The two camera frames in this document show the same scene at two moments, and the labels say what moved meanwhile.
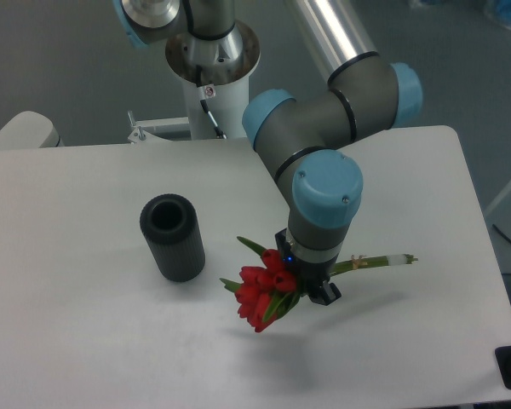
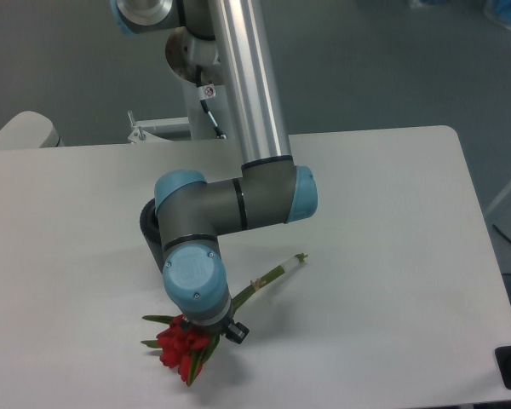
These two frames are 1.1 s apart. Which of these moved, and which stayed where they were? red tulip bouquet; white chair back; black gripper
Moved: black gripper; red tulip bouquet
Stayed: white chair back
